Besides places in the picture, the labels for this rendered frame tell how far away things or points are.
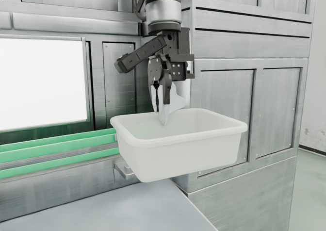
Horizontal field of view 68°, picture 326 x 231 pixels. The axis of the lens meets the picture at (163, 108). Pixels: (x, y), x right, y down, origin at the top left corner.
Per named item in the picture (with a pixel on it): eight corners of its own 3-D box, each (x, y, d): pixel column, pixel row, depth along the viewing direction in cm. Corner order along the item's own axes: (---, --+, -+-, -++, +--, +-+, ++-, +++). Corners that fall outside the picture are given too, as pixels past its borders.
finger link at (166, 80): (173, 104, 49) (171, 60, 48) (166, 105, 49) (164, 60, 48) (163, 103, 54) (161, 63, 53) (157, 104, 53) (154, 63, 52)
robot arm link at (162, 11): (154, -2, 47) (139, 10, 54) (155, 22, 47) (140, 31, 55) (187, 1, 50) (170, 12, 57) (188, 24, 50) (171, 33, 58)
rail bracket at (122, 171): (124, 176, 95) (122, 121, 91) (143, 197, 81) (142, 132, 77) (112, 179, 93) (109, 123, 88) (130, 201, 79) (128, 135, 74)
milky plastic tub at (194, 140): (251, 171, 45) (255, 125, 43) (134, 199, 36) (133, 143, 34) (199, 141, 60) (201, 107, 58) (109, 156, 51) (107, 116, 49)
